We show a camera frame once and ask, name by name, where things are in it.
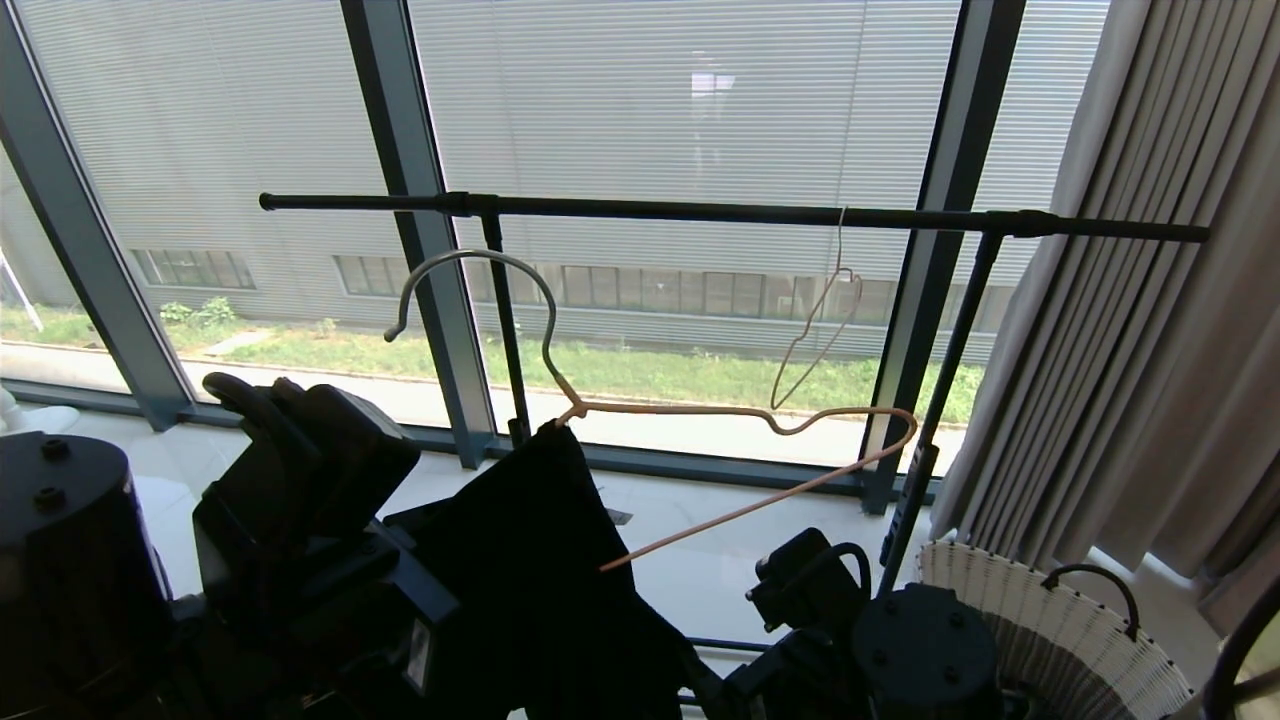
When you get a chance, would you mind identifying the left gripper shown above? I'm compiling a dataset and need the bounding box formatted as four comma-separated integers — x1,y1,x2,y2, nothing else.
300,520,463,720

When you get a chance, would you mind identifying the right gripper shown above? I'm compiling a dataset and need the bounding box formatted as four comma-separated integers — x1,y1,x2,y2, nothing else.
700,630,866,720

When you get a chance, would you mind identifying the black shirt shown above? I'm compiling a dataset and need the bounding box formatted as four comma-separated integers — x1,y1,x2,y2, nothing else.
385,420,701,720

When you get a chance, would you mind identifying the pink clothes hanger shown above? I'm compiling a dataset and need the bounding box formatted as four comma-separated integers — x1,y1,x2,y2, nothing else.
385,248,918,571
770,207,863,411

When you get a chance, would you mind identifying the white laundry basket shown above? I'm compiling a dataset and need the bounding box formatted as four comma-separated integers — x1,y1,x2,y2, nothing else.
915,540,1196,720

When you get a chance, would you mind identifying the black clothes rack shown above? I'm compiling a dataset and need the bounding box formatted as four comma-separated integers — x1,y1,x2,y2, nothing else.
258,190,1211,656

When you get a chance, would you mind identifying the beige curtain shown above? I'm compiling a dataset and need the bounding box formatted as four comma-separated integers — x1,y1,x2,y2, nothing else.
930,0,1280,636

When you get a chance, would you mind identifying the window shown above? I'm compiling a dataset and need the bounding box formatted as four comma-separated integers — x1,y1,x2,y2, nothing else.
0,0,1111,516

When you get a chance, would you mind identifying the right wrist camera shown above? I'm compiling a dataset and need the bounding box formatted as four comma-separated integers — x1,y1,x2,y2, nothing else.
745,528,873,636

